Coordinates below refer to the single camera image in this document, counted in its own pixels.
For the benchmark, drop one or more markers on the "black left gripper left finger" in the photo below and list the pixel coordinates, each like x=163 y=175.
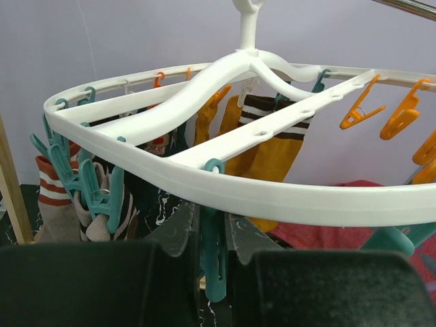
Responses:
x=148 y=282

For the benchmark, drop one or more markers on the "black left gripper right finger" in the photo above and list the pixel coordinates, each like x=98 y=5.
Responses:
x=269 y=285

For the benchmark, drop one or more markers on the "teal clip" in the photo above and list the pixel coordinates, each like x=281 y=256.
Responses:
x=213 y=258

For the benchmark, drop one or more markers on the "white round clip hanger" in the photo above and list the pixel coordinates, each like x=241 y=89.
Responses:
x=114 y=128

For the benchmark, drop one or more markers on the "orange clip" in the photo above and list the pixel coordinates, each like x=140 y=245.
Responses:
x=356 y=113

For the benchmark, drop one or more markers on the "yellow socks with striped cuffs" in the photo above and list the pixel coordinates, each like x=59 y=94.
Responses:
x=270 y=160

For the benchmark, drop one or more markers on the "red pillow with blue pattern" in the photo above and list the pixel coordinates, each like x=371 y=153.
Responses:
x=402 y=217

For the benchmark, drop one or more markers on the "grey sock with orange stripes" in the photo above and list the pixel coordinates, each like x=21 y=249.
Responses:
x=60 y=222

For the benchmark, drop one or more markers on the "metal hanging rod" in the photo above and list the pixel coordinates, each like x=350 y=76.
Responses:
x=415 y=8

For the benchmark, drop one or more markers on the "wooden clothes rack frame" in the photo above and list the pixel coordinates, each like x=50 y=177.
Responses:
x=11 y=192

